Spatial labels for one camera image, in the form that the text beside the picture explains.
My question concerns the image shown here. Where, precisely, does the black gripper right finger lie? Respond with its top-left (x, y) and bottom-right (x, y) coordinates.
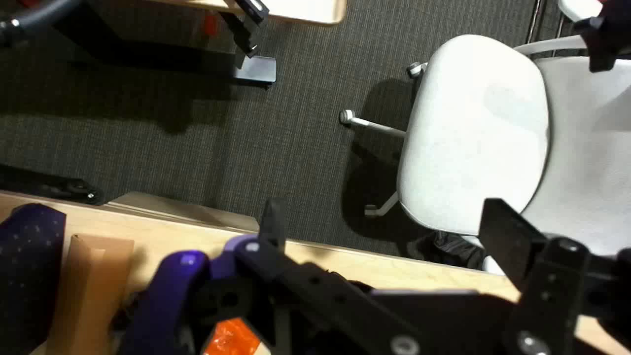
top-left (480, 197), bottom-right (631, 355)

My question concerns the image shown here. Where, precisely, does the purple plastic object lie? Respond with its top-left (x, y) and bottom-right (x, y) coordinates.
top-left (117, 237), bottom-right (263, 355)

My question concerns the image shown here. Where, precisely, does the white office chair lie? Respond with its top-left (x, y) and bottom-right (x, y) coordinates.
top-left (365, 34), bottom-right (631, 255)

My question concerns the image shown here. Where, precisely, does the wooden block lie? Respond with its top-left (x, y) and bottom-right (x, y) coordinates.
top-left (48, 235), bottom-right (135, 355)

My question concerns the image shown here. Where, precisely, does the navy dotted pouch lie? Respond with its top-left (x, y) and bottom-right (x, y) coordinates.
top-left (0, 203), bottom-right (66, 355)

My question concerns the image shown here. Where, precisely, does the orange plastic bag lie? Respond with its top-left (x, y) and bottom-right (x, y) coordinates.
top-left (204, 318), bottom-right (261, 355)

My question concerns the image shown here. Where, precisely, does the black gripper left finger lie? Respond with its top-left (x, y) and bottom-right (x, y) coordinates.
top-left (190, 205), bottom-right (422, 355)

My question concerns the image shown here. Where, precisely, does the small wooden side table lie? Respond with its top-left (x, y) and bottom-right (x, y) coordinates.
top-left (156, 0), bottom-right (349, 26)

